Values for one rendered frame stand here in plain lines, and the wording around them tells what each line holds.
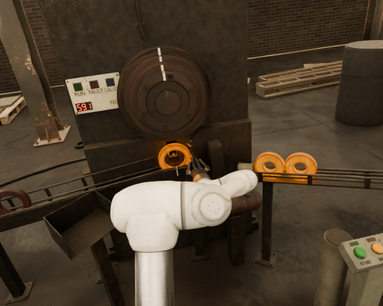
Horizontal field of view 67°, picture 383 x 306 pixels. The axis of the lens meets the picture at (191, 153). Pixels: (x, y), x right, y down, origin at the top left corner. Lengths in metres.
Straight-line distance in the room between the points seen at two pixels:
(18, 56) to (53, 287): 2.84
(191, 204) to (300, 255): 1.43
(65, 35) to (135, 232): 1.07
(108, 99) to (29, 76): 2.69
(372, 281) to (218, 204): 0.89
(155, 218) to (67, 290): 1.46
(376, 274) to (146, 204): 1.00
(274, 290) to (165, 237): 1.23
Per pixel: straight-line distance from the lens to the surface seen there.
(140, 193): 0.76
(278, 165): 1.56
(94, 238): 1.46
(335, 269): 1.56
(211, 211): 0.71
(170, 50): 1.40
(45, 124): 4.35
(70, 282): 2.18
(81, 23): 1.55
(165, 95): 1.34
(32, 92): 4.24
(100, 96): 1.58
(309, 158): 1.52
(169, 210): 0.74
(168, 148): 1.57
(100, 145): 1.66
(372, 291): 1.51
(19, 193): 1.78
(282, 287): 1.92
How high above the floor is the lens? 1.52
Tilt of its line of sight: 28 degrees down
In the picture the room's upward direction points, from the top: 7 degrees counter-clockwise
